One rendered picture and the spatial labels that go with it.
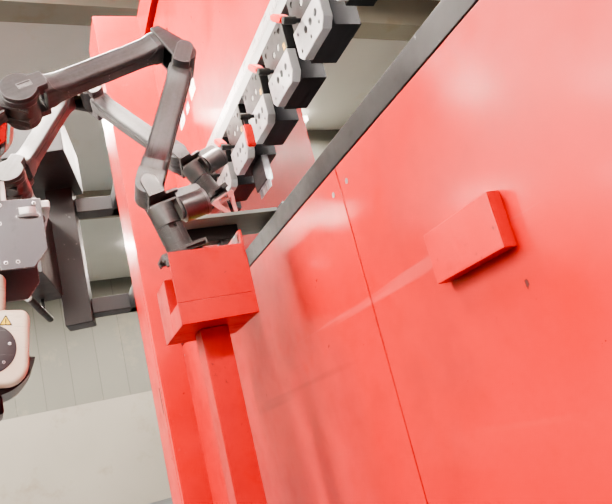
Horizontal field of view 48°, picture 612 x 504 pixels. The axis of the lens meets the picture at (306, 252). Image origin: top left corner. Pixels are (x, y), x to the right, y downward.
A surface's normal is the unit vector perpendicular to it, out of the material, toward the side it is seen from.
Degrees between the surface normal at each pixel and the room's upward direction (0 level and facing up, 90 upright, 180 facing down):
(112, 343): 90
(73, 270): 90
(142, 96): 90
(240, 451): 90
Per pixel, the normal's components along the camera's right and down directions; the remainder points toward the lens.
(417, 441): -0.91, 0.13
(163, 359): 0.33, -0.32
